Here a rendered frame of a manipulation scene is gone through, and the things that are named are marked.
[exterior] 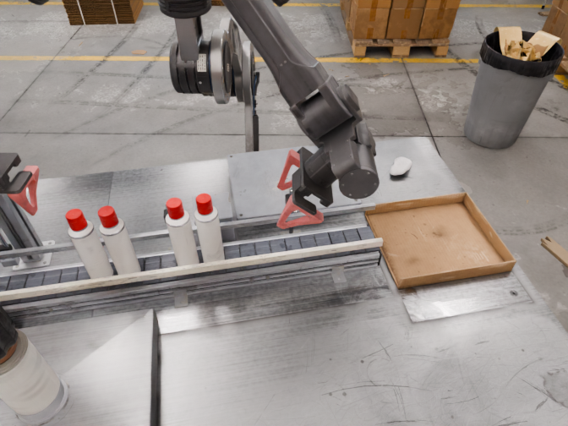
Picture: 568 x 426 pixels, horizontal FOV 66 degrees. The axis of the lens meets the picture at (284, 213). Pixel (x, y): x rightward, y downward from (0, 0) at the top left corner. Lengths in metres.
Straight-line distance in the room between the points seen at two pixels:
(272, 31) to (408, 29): 3.51
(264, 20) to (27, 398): 0.71
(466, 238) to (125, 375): 0.90
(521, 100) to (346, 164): 2.45
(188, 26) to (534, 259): 1.98
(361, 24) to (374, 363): 3.33
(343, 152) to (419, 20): 3.53
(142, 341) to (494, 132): 2.59
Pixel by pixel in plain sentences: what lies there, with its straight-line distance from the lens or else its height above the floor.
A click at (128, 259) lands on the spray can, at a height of 0.95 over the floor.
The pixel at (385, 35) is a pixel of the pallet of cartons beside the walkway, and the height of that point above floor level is 0.16.
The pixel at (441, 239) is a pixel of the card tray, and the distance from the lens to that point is 1.26.
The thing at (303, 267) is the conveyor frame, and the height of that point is 0.87.
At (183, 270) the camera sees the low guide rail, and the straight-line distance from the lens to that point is 1.04.
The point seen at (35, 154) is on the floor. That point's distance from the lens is 3.27.
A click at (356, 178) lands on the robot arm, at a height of 1.32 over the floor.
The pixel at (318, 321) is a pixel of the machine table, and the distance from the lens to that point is 1.04.
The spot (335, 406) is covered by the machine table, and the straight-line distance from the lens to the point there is 0.95.
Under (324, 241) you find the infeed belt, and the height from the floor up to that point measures 0.88.
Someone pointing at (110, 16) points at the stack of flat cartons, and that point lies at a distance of 4.99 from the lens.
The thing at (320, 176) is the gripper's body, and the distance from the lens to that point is 0.71.
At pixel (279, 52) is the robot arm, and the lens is 0.63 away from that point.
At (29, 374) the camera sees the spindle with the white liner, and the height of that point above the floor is 1.02.
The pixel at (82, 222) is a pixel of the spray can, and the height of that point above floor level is 1.07.
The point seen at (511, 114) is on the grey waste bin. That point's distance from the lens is 3.06.
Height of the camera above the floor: 1.71
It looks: 44 degrees down
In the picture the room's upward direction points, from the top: straight up
